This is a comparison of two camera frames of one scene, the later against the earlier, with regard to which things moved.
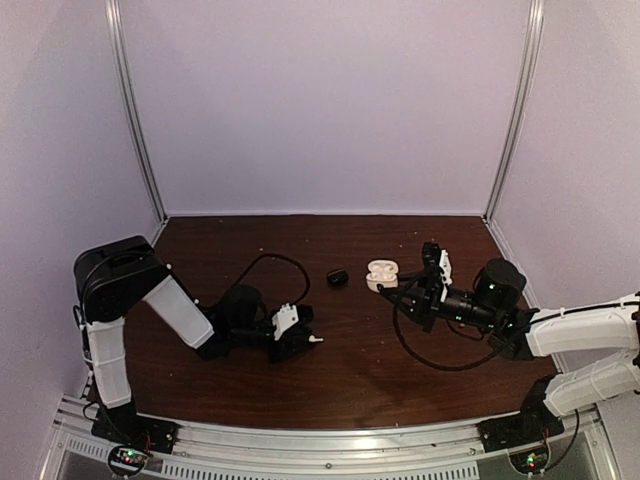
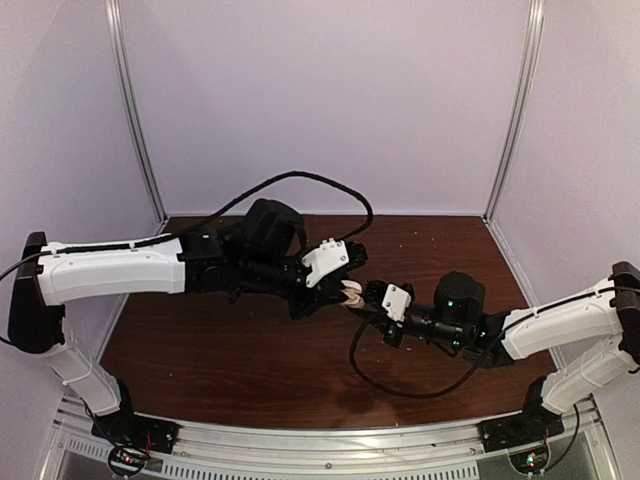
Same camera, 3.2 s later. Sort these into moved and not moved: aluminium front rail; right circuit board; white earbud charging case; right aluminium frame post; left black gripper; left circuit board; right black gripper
Moved: right black gripper; white earbud charging case; left black gripper
Not moved: right circuit board; right aluminium frame post; aluminium front rail; left circuit board
